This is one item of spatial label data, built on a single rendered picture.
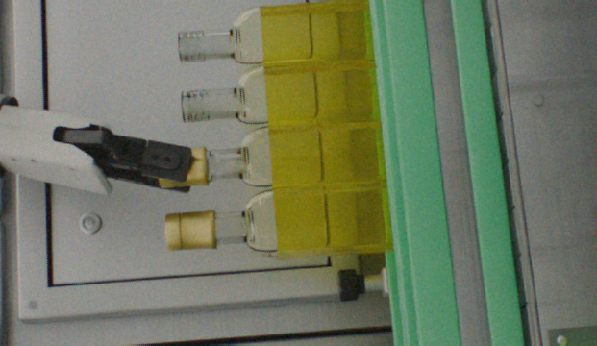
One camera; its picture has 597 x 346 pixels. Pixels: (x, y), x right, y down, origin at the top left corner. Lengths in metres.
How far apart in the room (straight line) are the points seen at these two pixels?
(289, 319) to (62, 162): 0.30
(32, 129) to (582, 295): 0.48
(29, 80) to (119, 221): 0.18
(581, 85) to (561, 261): 0.14
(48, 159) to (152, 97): 0.22
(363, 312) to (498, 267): 0.30
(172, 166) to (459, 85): 0.26
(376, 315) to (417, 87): 0.32
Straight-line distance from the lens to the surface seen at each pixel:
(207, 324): 1.19
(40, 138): 1.04
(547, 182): 0.93
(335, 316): 1.19
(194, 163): 1.05
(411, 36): 0.97
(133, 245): 1.19
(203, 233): 1.04
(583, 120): 0.95
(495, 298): 0.92
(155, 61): 1.24
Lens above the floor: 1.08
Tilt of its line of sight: 2 degrees down
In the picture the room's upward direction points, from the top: 94 degrees counter-clockwise
